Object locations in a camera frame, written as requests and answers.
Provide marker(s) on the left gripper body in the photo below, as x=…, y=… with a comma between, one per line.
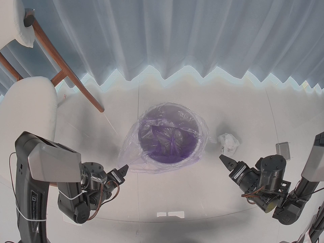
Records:
x=116, y=178

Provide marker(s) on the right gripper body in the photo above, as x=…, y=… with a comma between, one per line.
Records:
x=246, y=178

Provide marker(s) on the purple plastic bag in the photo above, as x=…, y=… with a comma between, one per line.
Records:
x=129, y=161

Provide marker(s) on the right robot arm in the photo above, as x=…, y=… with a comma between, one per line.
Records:
x=273, y=171

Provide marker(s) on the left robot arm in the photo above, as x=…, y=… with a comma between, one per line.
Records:
x=50, y=161

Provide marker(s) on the white trash bin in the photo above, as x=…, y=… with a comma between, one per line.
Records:
x=174, y=162

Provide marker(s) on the crumpled white plastic wrapper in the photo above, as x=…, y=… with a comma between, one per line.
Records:
x=229, y=144

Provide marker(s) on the wooden chair with white cushions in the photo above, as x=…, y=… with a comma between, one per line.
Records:
x=27, y=110

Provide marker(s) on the pale blue curtain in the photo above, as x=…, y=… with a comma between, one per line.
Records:
x=177, y=26

